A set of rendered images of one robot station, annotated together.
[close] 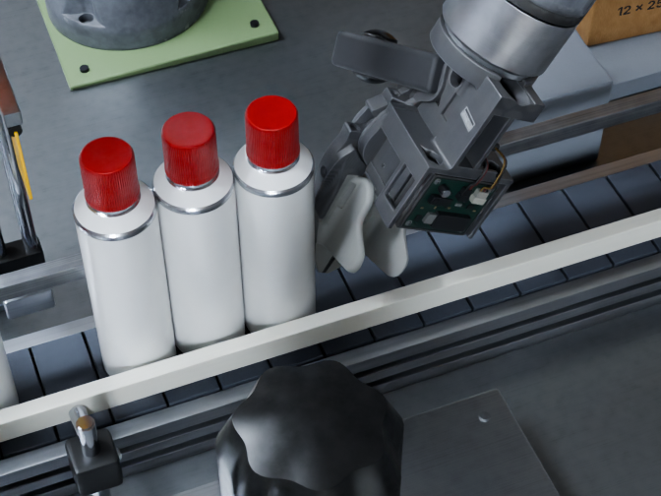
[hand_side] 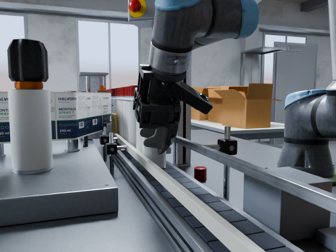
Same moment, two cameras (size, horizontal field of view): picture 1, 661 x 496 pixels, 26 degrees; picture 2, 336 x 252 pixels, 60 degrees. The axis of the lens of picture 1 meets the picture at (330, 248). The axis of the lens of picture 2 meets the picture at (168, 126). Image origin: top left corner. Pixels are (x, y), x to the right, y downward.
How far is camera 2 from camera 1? 1.15 m
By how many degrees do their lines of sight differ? 87
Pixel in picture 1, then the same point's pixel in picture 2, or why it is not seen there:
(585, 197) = (217, 204)
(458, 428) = (104, 182)
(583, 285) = (163, 202)
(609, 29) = not seen: outside the picture
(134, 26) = (281, 163)
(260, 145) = not seen: hidden behind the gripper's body
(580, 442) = (103, 226)
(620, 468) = (85, 233)
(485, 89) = (146, 67)
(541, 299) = (157, 195)
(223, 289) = not seen: hidden behind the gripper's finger
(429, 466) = (92, 179)
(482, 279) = (155, 170)
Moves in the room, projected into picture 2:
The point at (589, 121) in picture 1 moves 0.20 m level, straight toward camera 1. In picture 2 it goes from (217, 154) to (106, 147)
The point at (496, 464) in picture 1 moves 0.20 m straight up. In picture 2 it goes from (86, 185) to (83, 81)
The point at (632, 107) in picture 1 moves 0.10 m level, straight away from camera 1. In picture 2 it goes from (229, 158) to (303, 163)
